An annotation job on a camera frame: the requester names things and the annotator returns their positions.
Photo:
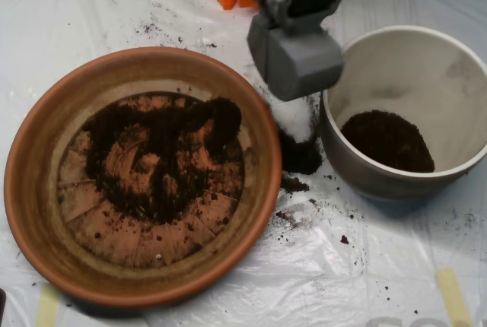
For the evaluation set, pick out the spilled soil heap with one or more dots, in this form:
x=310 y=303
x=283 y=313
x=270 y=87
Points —
x=300 y=156

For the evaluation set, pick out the dark soil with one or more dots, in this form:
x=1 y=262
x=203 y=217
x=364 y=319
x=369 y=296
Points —
x=224 y=121
x=384 y=144

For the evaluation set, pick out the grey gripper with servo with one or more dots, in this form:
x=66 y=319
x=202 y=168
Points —
x=300 y=61

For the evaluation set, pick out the dark object at edge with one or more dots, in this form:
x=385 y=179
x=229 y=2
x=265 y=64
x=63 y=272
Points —
x=2 y=304

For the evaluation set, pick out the clear plastic sheet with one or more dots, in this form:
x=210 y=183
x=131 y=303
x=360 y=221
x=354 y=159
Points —
x=342 y=285

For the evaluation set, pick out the white ceramic pot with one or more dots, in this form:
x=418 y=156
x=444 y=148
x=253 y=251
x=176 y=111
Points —
x=380 y=186

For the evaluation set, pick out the beige masking tape strip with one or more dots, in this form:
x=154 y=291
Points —
x=452 y=296
x=47 y=308

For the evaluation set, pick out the terracotta saucer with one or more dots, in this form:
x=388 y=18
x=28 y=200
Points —
x=38 y=209

